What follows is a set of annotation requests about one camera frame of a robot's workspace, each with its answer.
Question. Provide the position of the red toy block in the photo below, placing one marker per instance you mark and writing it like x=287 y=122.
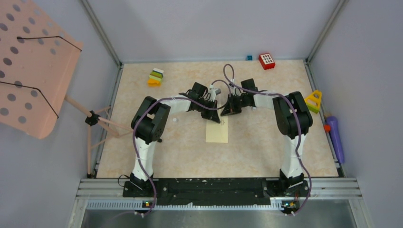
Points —
x=266 y=61

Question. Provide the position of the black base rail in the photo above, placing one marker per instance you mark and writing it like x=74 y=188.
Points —
x=217 y=194

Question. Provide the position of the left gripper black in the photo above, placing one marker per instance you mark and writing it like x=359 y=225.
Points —
x=211 y=114

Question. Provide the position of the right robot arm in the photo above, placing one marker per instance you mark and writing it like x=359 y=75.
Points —
x=293 y=120

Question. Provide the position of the stacked colourful toy blocks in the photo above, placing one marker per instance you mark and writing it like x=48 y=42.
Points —
x=155 y=78

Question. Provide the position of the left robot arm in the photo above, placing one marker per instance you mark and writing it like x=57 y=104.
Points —
x=150 y=121

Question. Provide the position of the yellow envelope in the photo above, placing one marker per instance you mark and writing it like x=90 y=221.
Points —
x=217 y=132

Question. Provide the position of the pink perforated music stand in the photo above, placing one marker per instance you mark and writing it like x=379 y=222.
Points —
x=38 y=60

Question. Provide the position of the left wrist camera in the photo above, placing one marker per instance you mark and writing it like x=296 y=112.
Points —
x=213 y=92

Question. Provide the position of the yellow green toy block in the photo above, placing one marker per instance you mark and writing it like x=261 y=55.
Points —
x=313 y=101

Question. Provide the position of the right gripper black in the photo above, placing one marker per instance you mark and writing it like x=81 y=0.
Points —
x=230 y=108

